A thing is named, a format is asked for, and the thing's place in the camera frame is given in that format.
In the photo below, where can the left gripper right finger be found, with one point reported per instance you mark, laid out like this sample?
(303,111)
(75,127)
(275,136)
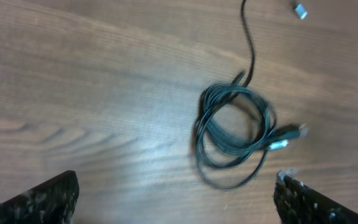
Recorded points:
(297,203)

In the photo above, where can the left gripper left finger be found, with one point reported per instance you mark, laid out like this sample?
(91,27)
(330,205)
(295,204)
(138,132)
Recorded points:
(51,202)

